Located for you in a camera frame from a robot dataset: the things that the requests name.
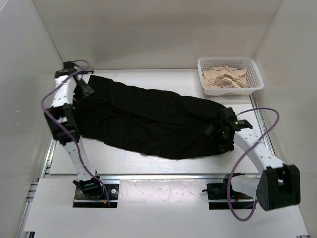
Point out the small black label plate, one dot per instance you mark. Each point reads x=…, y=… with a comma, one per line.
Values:
x=87, y=72

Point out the silver left aluminium rail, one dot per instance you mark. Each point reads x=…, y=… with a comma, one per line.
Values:
x=48, y=158

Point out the silver aluminium rail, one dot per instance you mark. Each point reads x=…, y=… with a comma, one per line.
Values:
x=261, y=124
x=148, y=176
x=48, y=158

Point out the silver right aluminium rail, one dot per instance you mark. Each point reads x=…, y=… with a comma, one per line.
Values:
x=261, y=124

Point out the beige trousers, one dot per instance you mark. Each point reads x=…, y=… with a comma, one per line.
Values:
x=225, y=77

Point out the white plastic basket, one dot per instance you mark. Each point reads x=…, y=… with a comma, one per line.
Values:
x=253, y=76

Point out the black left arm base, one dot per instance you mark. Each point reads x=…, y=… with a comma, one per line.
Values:
x=98, y=200

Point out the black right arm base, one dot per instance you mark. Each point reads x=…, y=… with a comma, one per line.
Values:
x=217, y=198

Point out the silver front aluminium rail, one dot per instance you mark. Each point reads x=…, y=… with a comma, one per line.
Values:
x=148, y=176

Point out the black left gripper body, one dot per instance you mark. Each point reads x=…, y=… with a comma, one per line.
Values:
x=81, y=90

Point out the black trousers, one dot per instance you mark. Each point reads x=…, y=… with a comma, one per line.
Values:
x=149, y=121

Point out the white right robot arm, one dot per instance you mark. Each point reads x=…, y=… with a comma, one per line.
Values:
x=279, y=183

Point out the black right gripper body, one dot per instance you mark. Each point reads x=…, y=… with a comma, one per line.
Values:
x=218, y=133

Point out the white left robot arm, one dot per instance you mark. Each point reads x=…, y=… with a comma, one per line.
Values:
x=59, y=113

